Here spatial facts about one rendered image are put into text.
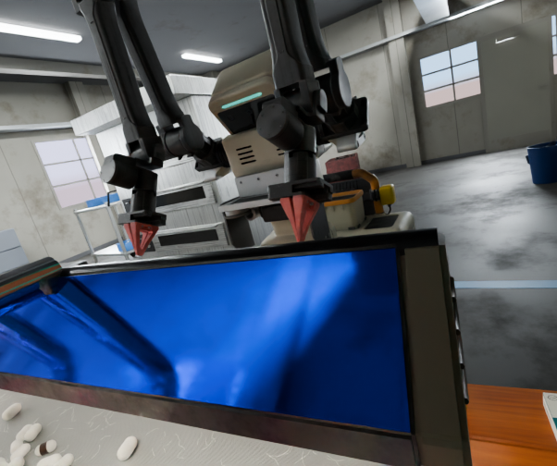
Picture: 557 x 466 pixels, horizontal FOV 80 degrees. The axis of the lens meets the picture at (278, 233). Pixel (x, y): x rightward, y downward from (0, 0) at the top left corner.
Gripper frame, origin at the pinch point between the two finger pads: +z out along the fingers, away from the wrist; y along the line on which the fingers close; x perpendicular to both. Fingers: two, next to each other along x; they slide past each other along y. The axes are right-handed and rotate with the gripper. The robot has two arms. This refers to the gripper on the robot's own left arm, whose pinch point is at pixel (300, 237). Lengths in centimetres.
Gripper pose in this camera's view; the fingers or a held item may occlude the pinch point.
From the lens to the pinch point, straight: 57.7
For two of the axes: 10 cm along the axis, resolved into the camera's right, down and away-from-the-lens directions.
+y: 8.6, -0.7, -5.1
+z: -0.1, 9.9, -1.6
